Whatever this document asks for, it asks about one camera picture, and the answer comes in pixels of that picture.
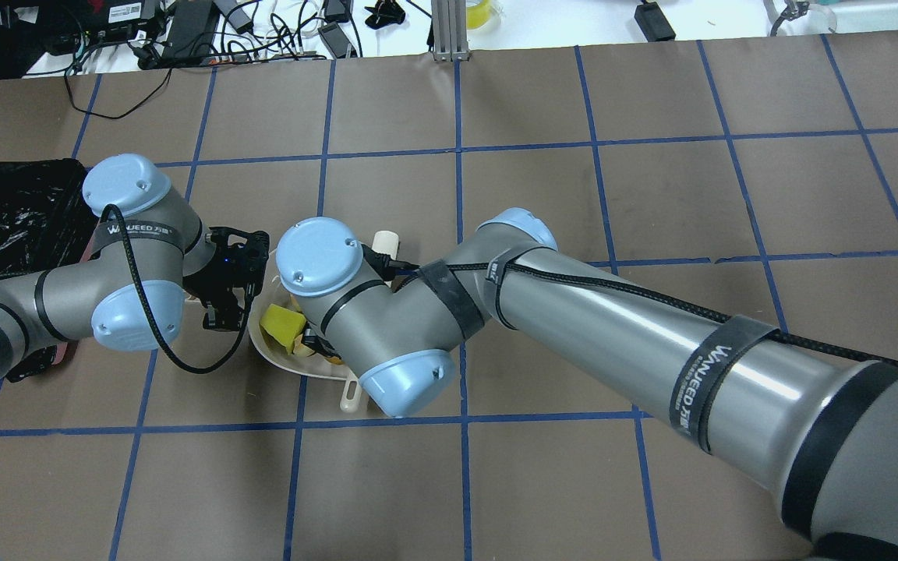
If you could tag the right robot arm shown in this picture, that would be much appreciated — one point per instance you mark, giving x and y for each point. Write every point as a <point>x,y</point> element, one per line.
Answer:
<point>813,423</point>

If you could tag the beige hand brush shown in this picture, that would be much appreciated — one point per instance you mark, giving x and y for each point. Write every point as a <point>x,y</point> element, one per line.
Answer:
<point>386,242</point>

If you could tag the beige plastic dustpan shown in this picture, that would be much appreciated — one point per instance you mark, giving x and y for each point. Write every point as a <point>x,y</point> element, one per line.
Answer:
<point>315,366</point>

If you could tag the black power adapter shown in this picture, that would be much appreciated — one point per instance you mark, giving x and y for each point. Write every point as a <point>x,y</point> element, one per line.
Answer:
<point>188,40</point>

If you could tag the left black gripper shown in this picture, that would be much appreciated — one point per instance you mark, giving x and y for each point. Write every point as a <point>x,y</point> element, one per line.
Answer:
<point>224,274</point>

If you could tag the small black power brick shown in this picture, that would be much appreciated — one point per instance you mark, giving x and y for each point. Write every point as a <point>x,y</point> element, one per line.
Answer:
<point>652,22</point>

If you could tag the black lined trash bin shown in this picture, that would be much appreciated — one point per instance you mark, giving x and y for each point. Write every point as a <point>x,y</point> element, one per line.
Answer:
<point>44,221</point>

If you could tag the yellow tape roll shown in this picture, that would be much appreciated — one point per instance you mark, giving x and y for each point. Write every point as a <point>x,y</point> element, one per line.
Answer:
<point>480,13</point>

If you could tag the aluminium frame post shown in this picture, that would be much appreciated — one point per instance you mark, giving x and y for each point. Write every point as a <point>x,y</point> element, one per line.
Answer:
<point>449,31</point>

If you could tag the yellow sponge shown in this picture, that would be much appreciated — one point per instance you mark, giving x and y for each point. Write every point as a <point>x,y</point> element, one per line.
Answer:
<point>284,326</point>

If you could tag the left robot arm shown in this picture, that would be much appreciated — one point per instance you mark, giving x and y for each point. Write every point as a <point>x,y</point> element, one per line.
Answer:
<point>150,252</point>

